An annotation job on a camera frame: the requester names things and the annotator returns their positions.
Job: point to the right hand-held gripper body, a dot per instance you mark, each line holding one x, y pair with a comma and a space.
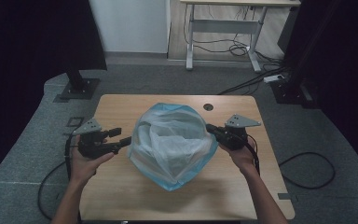
234, 137

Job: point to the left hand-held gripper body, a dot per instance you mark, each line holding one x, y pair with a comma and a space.
91, 146

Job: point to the white bag with blue edge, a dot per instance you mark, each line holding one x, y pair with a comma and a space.
172, 146

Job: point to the person's left hand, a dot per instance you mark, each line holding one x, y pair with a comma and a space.
84, 168

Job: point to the person's right hand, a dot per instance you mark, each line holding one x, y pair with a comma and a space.
242, 158

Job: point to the dark round table grommet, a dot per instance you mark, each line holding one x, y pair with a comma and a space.
208, 107

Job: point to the black stand base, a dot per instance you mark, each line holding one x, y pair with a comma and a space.
80, 87

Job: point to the black stand with square base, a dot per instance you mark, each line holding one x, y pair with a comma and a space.
289, 93

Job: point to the white power strip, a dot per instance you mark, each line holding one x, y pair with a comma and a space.
273, 78

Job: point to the white desk with metal legs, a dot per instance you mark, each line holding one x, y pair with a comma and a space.
227, 26

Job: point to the black curtain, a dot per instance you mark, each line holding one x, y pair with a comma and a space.
28, 46
345, 62

